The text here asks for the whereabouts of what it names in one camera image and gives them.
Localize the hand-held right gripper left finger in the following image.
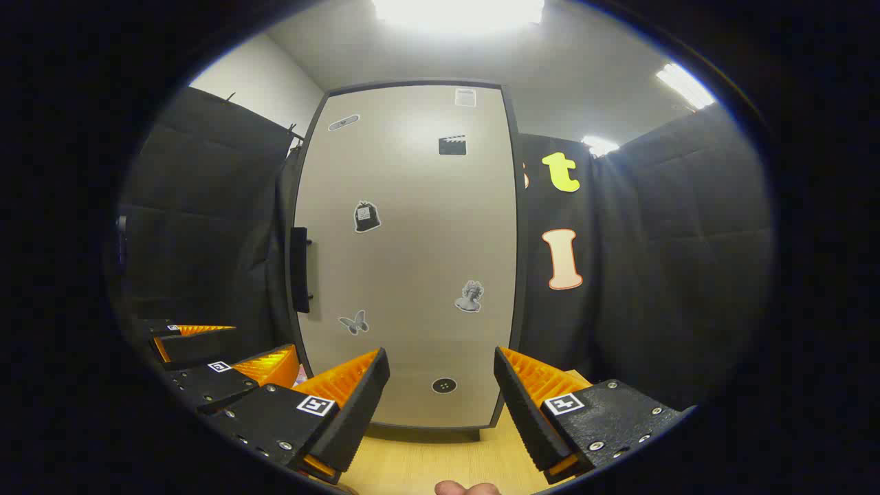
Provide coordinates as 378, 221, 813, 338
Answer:
206, 347, 391, 485

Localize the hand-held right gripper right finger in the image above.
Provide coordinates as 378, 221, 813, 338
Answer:
494, 346, 695, 485

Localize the black cabinet door handle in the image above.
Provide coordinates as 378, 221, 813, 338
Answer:
289, 227, 314, 314

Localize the black backdrop cloth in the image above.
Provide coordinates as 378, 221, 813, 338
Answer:
113, 86, 774, 413

